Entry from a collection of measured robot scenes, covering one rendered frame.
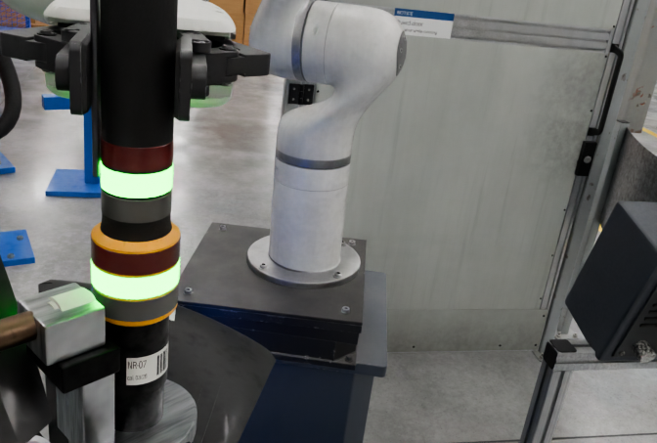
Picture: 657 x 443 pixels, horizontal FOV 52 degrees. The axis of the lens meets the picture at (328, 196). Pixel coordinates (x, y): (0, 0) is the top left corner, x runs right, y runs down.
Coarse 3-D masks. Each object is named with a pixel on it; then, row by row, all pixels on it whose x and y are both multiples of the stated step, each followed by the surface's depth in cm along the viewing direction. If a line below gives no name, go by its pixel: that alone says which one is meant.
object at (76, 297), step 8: (80, 288) 33; (56, 296) 32; (64, 296) 32; (72, 296) 32; (80, 296) 32; (88, 296) 33; (56, 304) 32; (64, 304) 32; (72, 304) 32; (80, 304) 32
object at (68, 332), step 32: (64, 288) 33; (64, 320) 31; (96, 320) 32; (32, 352) 33; (64, 352) 31; (96, 352) 32; (64, 384) 31; (96, 384) 33; (64, 416) 35; (96, 416) 34; (192, 416) 38
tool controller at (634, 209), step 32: (608, 224) 88; (640, 224) 83; (608, 256) 88; (640, 256) 82; (576, 288) 95; (608, 288) 88; (640, 288) 82; (576, 320) 94; (608, 320) 87; (640, 320) 85; (608, 352) 88; (640, 352) 86
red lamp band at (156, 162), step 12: (108, 144) 31; (168, 144) 32; (108, 156) 31; (120, 156) 31; (132, 156) 31; (144, 156) 31; (156, 156) 31; (168, 156) 32; (120, 168) 31; (132, 168) 31; (144, 168) 31; (156, 168) 31
